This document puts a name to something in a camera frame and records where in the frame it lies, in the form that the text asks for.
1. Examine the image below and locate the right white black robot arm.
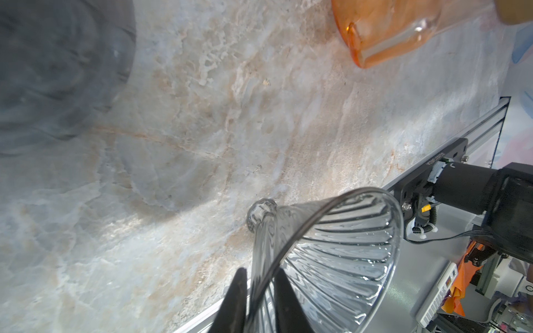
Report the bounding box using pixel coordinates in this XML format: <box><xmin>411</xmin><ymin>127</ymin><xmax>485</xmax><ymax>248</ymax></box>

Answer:
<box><xmin>432</xmin><ymin>162</ymin><xmax>532</xmax><ymax>264</ymax></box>

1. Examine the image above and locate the brown paper coffee filter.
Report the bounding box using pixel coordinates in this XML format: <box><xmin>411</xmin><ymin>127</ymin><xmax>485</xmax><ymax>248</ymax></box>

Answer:
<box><xmin>494</xmin><ymin>0</ymin><xmax>533</xmax><ymax>26</ymax></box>

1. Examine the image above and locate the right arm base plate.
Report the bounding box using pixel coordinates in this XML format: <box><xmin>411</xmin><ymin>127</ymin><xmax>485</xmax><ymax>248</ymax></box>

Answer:
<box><xmin>384</xmin><ymin>138</ymin><xmax>469</xmax><ymax>223</ymax></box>

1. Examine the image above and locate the orange glass carafe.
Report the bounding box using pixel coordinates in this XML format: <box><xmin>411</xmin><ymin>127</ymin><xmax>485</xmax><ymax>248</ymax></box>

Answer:
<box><xmin>331</xmin><ymin>0</ymin><xmax>495</xmax><ymax>69</ymax></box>

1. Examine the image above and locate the clear grey glass dripper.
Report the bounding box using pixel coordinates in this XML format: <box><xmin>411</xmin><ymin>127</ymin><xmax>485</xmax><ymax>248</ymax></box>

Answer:
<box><xmin>246</xmin><ymin>187</ymin><xmax>403</xmax><ymax>332</ymax></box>

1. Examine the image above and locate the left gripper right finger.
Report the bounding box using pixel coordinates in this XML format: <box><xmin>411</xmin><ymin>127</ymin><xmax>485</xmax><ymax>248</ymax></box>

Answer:
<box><xmin>273</xmin><ymin>269</ymin><xmax>313</xmax><ymax>333</ymax></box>

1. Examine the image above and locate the clear grey glass pitcher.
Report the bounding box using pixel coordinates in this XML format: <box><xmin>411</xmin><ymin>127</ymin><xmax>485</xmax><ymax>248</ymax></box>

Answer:
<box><xmin>1</xmin><ymin>1</ymin><xmax>136</xmax><ymax>156</ymax></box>

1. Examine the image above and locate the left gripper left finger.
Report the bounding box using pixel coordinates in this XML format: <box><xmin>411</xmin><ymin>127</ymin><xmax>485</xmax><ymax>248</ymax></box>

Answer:
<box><xmin>208</xmin><ymin>268</ymin><xmax>248</xmax><ymax>333</ymax></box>

